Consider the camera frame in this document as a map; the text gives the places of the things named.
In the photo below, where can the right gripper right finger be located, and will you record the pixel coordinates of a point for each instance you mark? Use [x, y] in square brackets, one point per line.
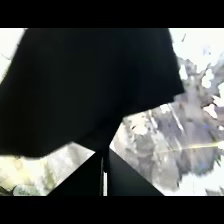
[128, 181]

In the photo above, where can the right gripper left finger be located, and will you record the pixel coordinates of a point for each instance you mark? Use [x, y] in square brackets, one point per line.
[83, 180]

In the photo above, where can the black garment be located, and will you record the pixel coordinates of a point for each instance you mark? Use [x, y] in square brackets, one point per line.
[90, 86]

